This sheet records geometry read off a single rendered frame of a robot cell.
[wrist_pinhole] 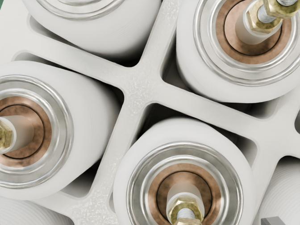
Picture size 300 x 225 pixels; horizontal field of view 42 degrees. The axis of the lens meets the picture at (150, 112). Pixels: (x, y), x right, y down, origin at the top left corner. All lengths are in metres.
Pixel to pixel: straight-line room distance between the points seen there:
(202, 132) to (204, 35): 0.06
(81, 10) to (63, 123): 0.07
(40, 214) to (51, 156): 0.10
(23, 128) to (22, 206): 0.11
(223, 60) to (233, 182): 0.08
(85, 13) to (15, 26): 0.11
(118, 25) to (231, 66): 0.08
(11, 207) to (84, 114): 0.12
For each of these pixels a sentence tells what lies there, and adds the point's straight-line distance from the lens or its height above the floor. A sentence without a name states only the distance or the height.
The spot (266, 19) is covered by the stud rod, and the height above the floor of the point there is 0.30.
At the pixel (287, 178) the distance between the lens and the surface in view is 0.35.
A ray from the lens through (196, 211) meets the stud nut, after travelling 0.22.
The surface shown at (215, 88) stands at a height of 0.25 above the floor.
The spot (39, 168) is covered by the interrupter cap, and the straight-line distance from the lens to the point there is 0.27.
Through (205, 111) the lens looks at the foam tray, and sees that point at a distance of 0.33.
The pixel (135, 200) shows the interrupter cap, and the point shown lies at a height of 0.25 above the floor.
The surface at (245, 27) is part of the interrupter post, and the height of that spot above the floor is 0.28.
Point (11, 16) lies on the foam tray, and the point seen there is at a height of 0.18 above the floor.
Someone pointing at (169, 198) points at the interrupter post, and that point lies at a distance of 0.24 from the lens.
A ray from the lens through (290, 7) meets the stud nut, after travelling 0.19.
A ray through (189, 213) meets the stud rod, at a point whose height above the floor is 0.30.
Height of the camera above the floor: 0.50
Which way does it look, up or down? 86 degrees down
